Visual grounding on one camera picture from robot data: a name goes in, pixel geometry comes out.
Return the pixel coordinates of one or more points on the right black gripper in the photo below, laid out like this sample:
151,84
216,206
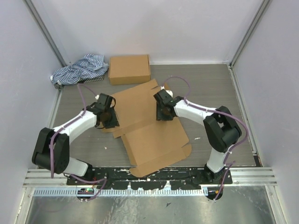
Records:
160,117

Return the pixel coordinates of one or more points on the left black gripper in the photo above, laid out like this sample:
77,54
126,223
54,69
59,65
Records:
115,122

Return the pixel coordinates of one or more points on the brown cardboard blanks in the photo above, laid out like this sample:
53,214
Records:
150,144

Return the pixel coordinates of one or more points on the brown cardboard box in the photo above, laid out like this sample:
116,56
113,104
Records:
134,69

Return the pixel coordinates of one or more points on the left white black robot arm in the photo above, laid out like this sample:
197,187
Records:
52,149

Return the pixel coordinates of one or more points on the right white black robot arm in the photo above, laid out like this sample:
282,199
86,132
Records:
221,129

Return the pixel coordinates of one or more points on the blue striped crumpled cloth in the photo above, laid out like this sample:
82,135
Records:
89,68

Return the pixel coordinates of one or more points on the slotted grey cable duct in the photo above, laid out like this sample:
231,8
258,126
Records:
89,192

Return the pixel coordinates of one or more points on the aluminium frame rail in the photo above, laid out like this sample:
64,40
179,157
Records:
42,178

